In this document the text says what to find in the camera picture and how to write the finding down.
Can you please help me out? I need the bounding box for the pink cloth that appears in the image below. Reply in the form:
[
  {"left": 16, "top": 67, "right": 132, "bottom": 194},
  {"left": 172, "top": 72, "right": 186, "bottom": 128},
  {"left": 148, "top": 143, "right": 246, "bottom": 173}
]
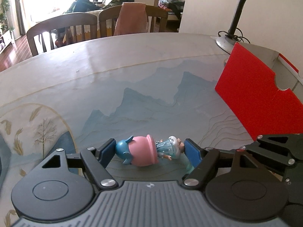
[{"left": 114, "top": 2, "right": 149, "bottom": 37}]

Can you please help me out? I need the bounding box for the dark wooden dining chair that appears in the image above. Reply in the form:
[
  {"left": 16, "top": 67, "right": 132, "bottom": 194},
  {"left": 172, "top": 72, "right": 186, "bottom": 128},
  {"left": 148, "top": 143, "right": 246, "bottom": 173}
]
[
  {"left": 99, "top": 4, "right": 169, "bottom": 38},
  {"left": 26, "top": 12, "right": 98, "bottom": 57}
]

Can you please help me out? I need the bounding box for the red cardboard box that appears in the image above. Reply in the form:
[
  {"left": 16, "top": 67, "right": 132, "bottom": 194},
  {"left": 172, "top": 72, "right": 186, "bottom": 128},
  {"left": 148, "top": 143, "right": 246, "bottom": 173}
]
[{"left": 215, "top": 42, "right": 303, "bottom": 136}]

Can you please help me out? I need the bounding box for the black lamp cable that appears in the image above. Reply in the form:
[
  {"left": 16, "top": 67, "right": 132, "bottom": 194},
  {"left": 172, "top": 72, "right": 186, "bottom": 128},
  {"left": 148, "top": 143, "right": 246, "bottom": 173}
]
[{"left": 217, "top": 27, "right": 250, "bottom": 44}]

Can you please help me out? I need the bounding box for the colourful clothes pile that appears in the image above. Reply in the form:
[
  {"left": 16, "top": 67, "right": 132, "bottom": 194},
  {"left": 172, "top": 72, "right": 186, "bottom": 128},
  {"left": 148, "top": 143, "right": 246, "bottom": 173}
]
[{"left": 158, "top": 0, "right": 185, "bottom": 15}]

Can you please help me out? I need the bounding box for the green potted plant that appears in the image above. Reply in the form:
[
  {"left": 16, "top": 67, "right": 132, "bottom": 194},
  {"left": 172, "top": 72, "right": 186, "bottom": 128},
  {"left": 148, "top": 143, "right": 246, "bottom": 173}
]
[{"left": 0, "top": 0, "right": 11, "bottom": 33}]

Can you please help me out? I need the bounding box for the pink and blue toy figurine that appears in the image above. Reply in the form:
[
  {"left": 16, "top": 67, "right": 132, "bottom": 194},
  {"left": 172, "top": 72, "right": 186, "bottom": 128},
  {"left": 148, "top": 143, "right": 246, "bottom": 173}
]
[{"left": 115, "top": 134, "right": 186, "bottom": 166}]

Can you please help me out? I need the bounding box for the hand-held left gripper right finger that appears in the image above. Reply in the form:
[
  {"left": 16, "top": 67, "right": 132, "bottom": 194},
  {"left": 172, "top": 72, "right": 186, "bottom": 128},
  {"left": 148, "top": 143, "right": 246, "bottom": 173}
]
[{"left": 181, "top": 138, "right": 268, "bottom": 190}]

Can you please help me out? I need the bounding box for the grey desk lamp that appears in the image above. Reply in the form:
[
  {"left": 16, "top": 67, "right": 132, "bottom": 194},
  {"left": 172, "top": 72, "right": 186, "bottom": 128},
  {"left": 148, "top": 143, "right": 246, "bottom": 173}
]
[{"left": 216, "top": 0, "right": 276, "bottom": 54}]

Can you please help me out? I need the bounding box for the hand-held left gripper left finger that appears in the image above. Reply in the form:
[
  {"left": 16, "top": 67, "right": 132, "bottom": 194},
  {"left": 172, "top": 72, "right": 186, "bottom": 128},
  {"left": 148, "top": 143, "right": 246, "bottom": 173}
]
[{"left": 30, "top": 138, "right": 119, "bottom": 190}]

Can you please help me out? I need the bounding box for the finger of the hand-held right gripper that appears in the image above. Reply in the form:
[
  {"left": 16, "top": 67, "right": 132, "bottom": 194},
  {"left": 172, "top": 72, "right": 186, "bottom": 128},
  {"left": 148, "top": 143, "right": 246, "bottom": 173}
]
[
  {"left": 257, "top": 134, "right": 303, "bottom": 158},
  {"left": 239, "top": 142, "right": 297, "bottom": 168}
]

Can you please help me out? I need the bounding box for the white standing air conditioner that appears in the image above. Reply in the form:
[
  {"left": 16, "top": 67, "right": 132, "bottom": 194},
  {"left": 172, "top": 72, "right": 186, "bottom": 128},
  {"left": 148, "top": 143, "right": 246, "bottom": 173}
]
[{"left": 3, "top": 0, "right": 16, "bottom": 29}]

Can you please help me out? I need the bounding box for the dark clothes pile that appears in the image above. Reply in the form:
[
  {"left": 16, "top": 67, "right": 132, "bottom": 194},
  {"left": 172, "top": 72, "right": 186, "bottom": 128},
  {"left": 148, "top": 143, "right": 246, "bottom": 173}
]
[{"left": 64, "top": 0, "right": 103, "bottom": 14}]

